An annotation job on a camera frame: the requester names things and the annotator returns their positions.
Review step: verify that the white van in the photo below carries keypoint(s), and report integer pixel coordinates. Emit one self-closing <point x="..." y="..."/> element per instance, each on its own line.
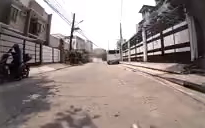
<point x="113" y="56"/>

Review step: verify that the grey concrete road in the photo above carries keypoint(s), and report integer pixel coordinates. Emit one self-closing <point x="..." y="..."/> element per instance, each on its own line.
<point x="100" y="90"/>

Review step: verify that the bushes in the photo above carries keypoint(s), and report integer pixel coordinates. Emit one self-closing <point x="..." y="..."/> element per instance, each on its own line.
<point x="77" y="56"/>

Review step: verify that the row of pale buildings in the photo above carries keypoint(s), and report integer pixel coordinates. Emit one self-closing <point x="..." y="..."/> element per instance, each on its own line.
<point x="77" y="42"/>

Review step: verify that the thin pole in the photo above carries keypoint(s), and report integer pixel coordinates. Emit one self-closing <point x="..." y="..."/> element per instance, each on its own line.
<point x="121" y="30"/>

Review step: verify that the dark utility pole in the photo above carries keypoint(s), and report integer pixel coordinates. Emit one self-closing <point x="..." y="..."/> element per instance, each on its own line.
<point x="71" y="33"/>

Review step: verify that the grey concrete pavement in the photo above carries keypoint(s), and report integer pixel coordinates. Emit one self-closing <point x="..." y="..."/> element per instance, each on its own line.
<point x="45" y="68"/>

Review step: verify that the grey house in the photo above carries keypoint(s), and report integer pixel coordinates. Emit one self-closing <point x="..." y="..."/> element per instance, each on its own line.
<point x="146" y="15"/>

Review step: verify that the white and dark fence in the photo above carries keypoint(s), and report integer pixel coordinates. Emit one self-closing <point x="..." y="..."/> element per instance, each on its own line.
<point x="170" y="41"/>

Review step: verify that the tree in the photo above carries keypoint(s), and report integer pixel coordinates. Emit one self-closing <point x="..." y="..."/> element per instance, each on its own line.
<point x="168" y="11"/>

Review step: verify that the person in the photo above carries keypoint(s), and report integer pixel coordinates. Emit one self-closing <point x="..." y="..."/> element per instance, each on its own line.
<point x="16" y="56"/>

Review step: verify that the grey pavement with kerb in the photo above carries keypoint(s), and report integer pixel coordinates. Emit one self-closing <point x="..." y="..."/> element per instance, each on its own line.
<point x="190" y="79"/>

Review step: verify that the brown multi-storey building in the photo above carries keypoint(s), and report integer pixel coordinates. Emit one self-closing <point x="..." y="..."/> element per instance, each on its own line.
<point x="23" y="16"/>

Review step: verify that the white panelled fence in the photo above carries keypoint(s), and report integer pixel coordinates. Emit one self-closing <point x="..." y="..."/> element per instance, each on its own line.
<point x="10" y="45"/>

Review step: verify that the dark motorcycle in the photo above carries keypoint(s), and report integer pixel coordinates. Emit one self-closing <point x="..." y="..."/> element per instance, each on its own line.
<point x="4" y="69"/>

